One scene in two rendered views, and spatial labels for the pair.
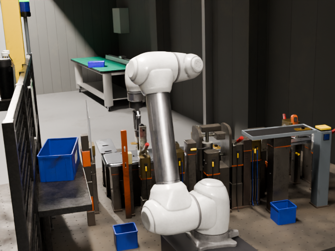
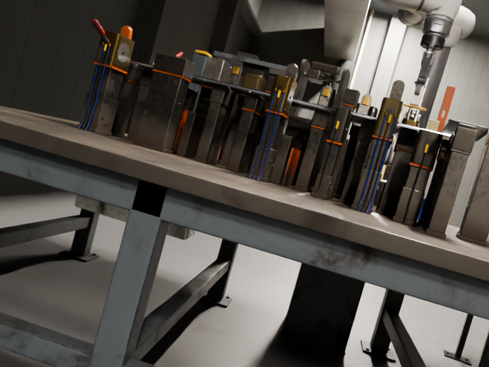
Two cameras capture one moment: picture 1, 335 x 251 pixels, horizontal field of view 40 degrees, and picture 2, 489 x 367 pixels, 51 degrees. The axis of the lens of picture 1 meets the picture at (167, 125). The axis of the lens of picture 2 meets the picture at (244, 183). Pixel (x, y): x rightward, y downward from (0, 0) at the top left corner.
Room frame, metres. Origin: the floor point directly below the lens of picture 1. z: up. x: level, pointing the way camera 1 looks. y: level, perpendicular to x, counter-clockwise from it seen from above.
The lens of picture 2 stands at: (4.25, 0.66, 0.78)
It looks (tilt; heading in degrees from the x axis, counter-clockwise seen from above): 3 degrees down; 211
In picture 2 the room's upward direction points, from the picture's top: 16 degrees clockwise
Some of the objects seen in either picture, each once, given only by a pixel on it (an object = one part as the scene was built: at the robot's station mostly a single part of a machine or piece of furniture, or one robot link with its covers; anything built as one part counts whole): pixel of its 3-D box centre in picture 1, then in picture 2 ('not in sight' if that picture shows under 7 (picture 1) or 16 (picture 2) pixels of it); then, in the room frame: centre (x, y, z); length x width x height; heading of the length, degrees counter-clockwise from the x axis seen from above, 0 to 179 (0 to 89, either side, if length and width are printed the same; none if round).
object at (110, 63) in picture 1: (105, 77); not in sight; (9.18, 1.20, 0.43); 2.39 x 0.95 x 0.87; 23
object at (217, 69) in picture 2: not in sight; (208, 110); (2.52, -0.65, 0.90); 0.13 x 0.08 x 0.41; 14
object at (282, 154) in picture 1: (277, 173); (242, 116); (2.34, -0.59, 0.92); 0.10 x 0.08 x 0.45; 104
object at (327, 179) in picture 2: not in sight; (331, 154); (2.72, 0.02, 0.84); 0.10 x 0.05 x 0.29; 14
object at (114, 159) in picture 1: (218, 146); (272, 97); (2.62, -0.30, 1.00); 1.38 x 0.22 x 0.02; 104
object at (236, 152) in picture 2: not in sight; (247, 133); (2.63, -0.36, 0.84); 0.12 x 0.05 x 0.29; 14
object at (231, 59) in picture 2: (279, 131); (257, 65); (2.34, -0.59, 1.16); 0.37 x 0.14 x 0.02; 104
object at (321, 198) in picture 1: (320, 168); (190, 103); (2.40, -0.84, 0.92); 0.08 x 0.08 x 0.44; 14
